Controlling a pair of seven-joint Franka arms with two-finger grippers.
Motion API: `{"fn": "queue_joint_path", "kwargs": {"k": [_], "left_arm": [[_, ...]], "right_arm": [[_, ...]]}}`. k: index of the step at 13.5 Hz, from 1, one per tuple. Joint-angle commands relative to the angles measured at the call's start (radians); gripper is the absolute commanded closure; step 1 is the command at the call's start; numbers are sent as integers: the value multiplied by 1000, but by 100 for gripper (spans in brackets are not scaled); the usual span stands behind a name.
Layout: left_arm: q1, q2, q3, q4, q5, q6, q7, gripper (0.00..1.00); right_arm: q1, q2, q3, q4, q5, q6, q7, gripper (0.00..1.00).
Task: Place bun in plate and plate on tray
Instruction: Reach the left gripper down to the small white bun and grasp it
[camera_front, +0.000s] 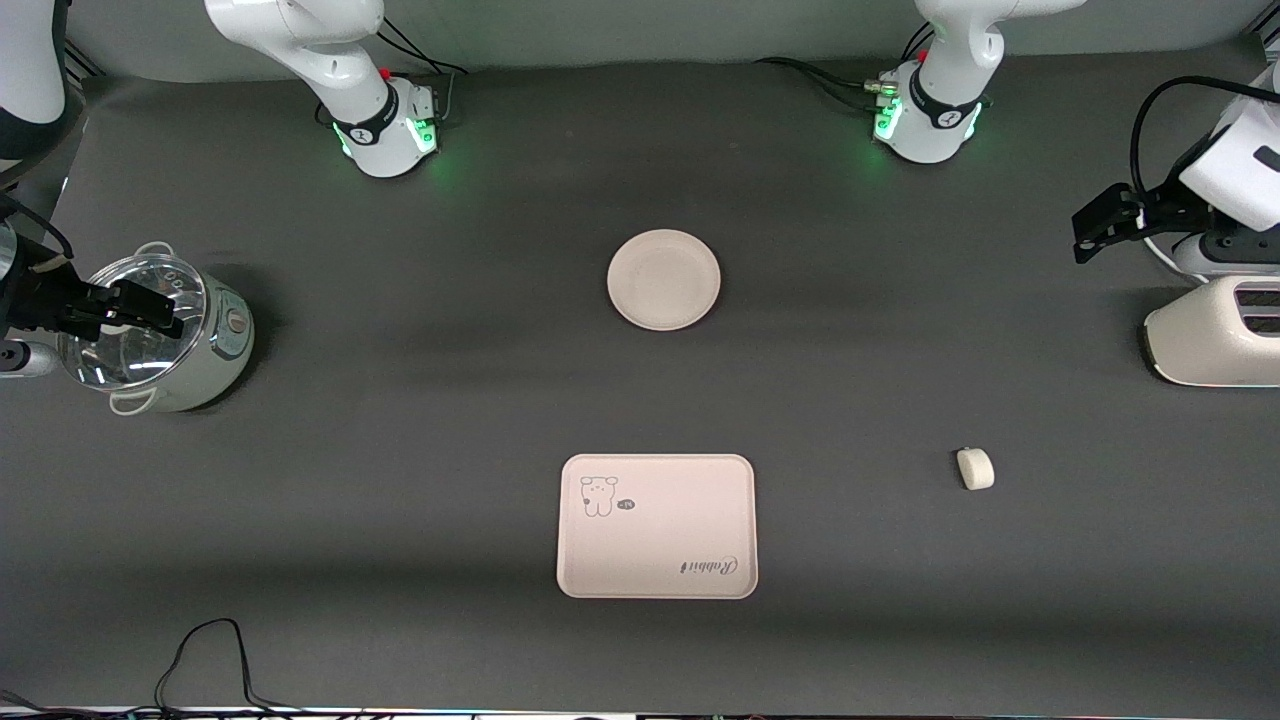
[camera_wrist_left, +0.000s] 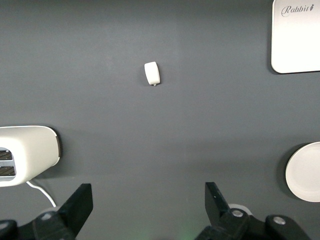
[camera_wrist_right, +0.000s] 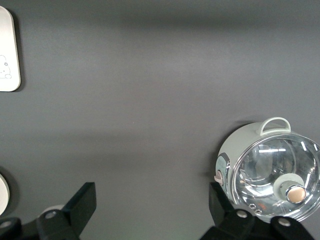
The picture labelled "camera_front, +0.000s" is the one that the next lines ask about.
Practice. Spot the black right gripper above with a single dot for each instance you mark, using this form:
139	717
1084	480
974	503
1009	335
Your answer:
38	303

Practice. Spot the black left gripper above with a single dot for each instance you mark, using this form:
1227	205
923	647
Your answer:
1163	208

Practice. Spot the white steamed bun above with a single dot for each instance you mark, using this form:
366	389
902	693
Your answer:
976	469

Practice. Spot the round cream plate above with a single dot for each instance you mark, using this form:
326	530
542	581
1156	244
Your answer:
664	280

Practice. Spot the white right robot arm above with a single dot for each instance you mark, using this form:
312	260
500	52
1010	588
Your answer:
340	70

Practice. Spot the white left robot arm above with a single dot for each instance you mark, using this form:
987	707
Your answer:
940	100

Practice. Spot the cream rabbit print tray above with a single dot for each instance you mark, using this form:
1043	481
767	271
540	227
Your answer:
656	535

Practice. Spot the glass pot lid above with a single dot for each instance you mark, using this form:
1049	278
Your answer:
130	360

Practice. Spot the pale green electric pot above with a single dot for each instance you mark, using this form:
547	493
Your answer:
215	350

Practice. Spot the cream toaster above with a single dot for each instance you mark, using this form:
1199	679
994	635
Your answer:
1210	340

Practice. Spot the aluminium frame rail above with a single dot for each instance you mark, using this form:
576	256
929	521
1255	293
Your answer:
1265	48
85	65

